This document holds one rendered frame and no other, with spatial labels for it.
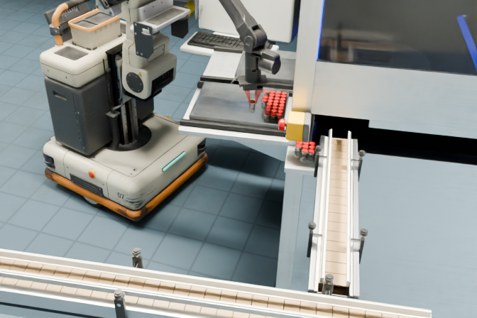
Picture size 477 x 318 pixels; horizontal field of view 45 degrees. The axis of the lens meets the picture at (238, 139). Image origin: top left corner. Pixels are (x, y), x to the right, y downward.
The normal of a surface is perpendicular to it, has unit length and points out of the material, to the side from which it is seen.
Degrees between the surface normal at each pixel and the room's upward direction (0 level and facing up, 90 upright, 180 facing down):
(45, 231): 0
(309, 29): 90
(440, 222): 90
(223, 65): 0
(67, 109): 90
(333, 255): 0
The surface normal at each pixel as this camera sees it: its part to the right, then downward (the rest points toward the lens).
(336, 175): 0.02, -0.82
